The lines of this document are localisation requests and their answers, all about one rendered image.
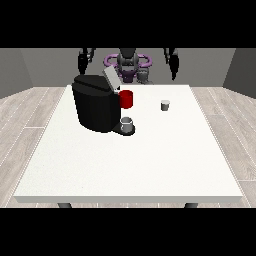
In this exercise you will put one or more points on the red pod holder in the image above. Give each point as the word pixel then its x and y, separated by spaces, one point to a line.
pixel 126 98

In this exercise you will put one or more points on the black coffee machine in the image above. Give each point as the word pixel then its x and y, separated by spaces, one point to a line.
pixel 95 103

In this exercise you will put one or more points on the small grey coffee pod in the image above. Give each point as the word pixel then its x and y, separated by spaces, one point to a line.
pixel 165 105

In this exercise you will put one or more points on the pale grey machine lid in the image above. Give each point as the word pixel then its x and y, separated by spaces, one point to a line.
pixel 111 77

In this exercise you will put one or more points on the small grey cup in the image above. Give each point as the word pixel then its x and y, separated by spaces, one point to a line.
pixel 126 124

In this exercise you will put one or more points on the grey robot trunk purple rings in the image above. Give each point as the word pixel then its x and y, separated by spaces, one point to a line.
pixel 130 68

